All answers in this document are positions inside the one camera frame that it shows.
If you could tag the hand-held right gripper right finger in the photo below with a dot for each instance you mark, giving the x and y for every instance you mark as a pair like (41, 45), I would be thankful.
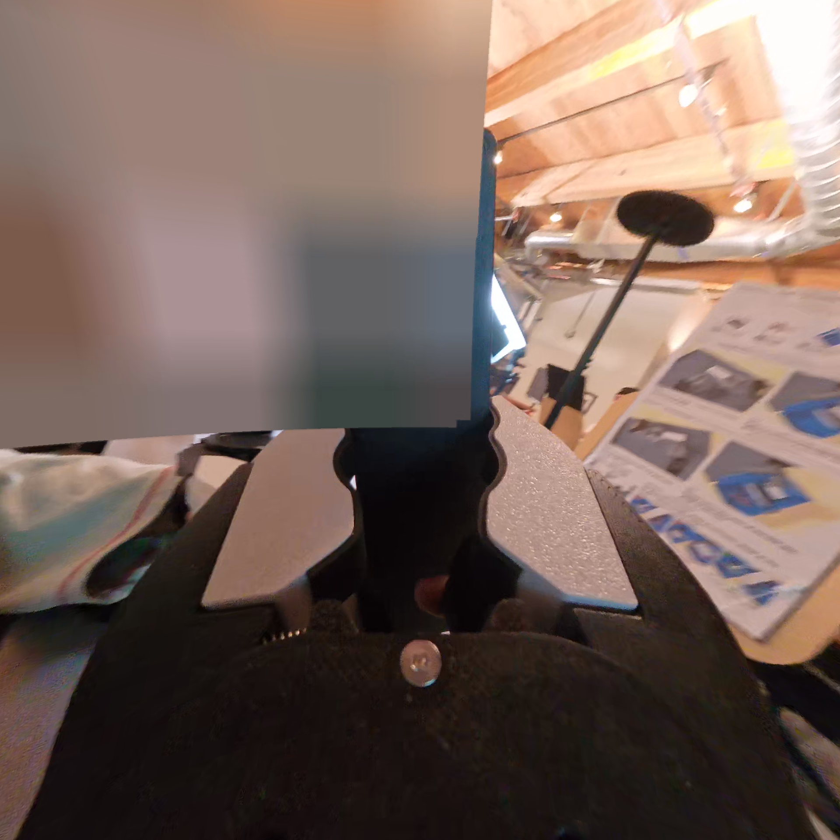
(558, 525)

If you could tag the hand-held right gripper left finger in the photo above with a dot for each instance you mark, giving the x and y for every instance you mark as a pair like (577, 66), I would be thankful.
(282, 525)

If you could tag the dark grey slim usb hub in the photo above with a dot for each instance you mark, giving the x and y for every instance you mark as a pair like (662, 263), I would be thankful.
(420, 499)

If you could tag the person's left forearm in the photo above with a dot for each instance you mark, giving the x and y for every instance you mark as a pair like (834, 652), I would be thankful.
(79, 518)

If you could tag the person's right hand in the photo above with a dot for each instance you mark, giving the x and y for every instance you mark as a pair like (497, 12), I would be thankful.
(433, 594)

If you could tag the lit monitor screen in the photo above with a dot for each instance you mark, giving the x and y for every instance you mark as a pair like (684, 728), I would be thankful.
(505, 321)

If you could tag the black disc on pole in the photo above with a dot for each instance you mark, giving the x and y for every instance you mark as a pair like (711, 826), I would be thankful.
(666, 216)

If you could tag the silver ventilation duct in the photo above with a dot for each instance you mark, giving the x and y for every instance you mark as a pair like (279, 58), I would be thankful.
(735, 246)

